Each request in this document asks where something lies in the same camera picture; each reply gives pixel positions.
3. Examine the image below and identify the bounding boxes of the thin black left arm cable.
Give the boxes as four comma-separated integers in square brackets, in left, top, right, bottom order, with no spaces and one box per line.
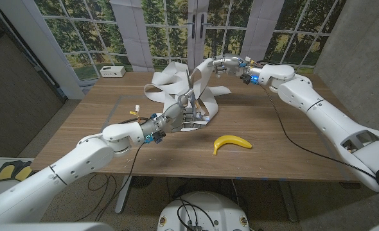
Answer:
[73,142,145,223]

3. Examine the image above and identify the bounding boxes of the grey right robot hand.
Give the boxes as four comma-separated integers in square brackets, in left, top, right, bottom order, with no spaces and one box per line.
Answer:
[207,55,261,86]

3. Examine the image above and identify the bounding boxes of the grey yellow handled scissors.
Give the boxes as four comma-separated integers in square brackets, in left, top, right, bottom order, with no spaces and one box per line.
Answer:
[176,69,206,121]

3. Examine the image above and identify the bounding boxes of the printed window forest backdrop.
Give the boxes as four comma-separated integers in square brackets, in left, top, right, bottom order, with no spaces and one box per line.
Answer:
[0,0,348,100]

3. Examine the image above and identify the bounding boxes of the white table leg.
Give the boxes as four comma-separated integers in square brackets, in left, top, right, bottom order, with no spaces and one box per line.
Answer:
[114,175,133,214]

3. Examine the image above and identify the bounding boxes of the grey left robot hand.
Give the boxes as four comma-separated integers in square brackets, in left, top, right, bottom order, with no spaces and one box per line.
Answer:
[139,89,211,144]

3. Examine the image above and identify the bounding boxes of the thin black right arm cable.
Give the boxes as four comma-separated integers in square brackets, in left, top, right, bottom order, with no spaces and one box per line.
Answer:
[260,83,379,223]

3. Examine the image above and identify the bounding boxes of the white robot torso base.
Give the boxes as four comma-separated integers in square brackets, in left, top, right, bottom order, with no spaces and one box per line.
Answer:
[157,191,250,231]

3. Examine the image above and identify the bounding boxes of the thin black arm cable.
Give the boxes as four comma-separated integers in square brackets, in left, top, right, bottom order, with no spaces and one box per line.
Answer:
[260,83,379,223]
[73,142,145,223]

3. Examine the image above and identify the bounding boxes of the black torso cables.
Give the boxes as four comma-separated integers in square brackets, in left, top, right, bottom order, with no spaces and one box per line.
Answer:
[176,198,216,229]

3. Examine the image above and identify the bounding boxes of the white receipt paper strip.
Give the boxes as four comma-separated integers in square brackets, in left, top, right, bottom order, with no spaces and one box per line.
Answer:
[143,57,232,132]

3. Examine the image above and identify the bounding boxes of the yellow toy banana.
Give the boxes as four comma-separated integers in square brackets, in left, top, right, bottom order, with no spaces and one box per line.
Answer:
[212,135,253,156]

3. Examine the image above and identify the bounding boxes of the grey table leg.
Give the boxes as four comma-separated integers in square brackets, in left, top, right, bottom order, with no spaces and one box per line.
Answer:
[278,180,299,223]

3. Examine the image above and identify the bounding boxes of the white power strip box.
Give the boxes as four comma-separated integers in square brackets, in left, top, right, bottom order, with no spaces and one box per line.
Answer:
[100,65,127,78]

